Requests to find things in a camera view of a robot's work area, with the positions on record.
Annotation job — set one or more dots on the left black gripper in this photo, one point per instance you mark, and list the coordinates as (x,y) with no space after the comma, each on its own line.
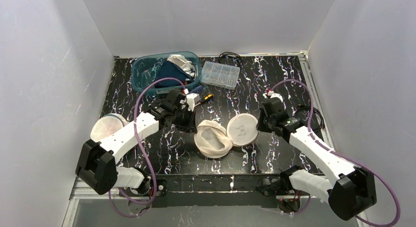
(183,122)

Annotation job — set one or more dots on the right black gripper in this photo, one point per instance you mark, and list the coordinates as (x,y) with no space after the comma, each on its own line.
(264,122)

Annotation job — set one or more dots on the dark blue lace bra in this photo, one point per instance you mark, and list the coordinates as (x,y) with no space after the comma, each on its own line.
(170,69)

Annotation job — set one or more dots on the teal plastic bin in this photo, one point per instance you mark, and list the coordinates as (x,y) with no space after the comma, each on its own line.
(143,71)

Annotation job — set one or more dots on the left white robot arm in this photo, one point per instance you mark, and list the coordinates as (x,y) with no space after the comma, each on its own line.
(97,164)

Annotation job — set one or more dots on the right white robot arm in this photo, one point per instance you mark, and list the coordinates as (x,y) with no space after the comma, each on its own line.
(348,189)

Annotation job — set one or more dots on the yellow black screwdriver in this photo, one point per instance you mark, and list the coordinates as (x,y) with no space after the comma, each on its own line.
(205,99)

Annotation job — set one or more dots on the red blue screwdriver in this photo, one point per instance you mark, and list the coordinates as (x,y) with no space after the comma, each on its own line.
(197,89)

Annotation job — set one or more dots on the clear plastic screw box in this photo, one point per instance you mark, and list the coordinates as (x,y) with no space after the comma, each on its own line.
(220,75)

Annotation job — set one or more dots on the white cloth in bin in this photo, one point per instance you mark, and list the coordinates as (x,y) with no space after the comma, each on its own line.
(183,63)

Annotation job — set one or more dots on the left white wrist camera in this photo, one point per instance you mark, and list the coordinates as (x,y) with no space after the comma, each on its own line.
(192,99)

